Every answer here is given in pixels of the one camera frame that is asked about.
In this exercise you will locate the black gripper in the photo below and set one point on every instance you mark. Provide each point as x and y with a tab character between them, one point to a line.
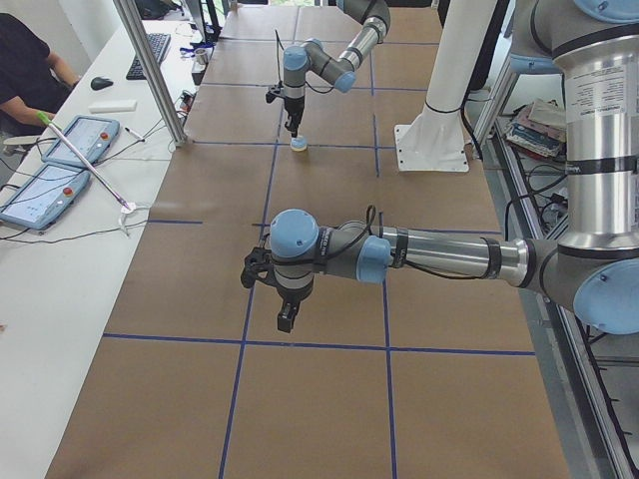
294	106
292	295

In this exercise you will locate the yellow blue call bell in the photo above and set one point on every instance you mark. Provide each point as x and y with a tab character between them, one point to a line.
299	143

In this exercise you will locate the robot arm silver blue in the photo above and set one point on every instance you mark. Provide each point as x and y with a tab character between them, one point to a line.
592	269
339	72

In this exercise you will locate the blue tape line lengthwise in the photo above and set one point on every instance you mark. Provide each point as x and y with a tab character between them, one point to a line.
234	399

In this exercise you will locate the small metal cup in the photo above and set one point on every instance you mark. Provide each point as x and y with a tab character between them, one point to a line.
201	56

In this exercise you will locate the brown paper table cover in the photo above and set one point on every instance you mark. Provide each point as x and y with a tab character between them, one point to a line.
159	409

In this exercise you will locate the black marker pen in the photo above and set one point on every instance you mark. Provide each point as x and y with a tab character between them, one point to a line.
138	137

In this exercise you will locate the blue tape line crosswise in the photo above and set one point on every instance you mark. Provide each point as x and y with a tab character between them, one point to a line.
316	345

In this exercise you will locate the white foam block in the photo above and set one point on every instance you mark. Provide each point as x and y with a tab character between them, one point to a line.
113	106

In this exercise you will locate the upper teach pendant tablet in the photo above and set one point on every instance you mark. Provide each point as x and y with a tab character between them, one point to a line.
92	136

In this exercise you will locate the teach pendant tablet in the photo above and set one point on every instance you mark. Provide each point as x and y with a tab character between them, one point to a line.
40	201
92	136

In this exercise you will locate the black computer mouse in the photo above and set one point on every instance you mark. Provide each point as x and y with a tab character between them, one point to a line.
100	83

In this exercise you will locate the stack of books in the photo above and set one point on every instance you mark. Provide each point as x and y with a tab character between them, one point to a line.
539	128

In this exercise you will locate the long grabber stick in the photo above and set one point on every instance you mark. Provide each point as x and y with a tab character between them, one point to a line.
44	118

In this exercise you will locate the person in black shirt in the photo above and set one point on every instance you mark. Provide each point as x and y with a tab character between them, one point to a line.
34	79

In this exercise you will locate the lower teach pendant tablet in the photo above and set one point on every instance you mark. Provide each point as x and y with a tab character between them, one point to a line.
40	201

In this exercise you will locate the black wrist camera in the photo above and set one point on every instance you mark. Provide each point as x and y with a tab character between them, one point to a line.
274	92
258	266

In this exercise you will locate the aluminium frame post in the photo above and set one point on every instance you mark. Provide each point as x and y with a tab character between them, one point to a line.
133	24

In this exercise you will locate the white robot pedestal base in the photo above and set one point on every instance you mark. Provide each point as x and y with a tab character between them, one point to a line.
434	141

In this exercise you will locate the aluminium frame rail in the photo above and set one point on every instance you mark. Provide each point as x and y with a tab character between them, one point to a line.
591	377

